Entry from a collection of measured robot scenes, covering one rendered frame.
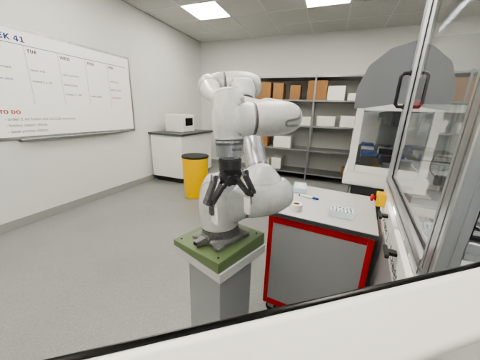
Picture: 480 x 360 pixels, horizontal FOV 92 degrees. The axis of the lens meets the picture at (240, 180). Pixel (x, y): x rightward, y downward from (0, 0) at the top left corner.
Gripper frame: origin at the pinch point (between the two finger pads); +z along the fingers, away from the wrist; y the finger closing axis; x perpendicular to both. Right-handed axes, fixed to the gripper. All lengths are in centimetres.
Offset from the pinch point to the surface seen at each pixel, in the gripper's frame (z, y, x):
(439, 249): -5, 16, -52
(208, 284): 33.0, -4.1, 12.2
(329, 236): 29, 64, 1
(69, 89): -75, -28, 305
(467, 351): 17, 20, -59
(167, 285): 91, 4, 98
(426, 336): -17, -24, -59
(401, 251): 8, 34, -40
